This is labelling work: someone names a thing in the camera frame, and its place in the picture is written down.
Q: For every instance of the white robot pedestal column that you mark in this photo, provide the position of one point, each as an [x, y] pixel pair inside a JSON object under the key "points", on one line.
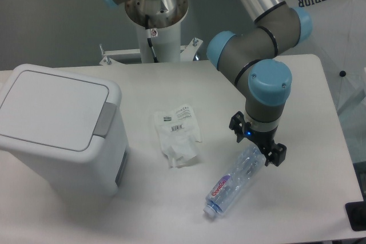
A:
{"points": [[161, 39]]}

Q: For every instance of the white Superior umbrella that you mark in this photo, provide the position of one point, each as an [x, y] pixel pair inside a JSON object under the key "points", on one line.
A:
{"points": [[338, 39]]}

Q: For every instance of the white push-top trash can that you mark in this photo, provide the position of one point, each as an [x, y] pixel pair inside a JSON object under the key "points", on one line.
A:
{"points": [[67, 127]]}

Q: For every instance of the white metal base frame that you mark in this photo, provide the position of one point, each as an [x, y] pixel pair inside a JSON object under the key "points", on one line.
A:
{"points": [[189, 52]]}

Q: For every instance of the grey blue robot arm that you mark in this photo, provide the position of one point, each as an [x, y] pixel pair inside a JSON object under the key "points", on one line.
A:
{"points": [[247, 61]]}

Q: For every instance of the clear plastic water bottle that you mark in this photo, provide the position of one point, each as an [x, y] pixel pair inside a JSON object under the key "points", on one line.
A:
{"points": [[233, 182]]}

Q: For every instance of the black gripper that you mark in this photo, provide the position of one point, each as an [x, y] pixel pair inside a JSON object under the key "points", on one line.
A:
{"points": [[274, 153]]}

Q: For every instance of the crumpled white plastic wrapper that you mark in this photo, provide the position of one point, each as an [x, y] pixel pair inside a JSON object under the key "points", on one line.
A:
{"points": [[178, 132]]}

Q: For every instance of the black device at edge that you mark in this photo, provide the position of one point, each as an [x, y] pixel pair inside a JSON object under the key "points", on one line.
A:
{"points": [[356, 215]]}

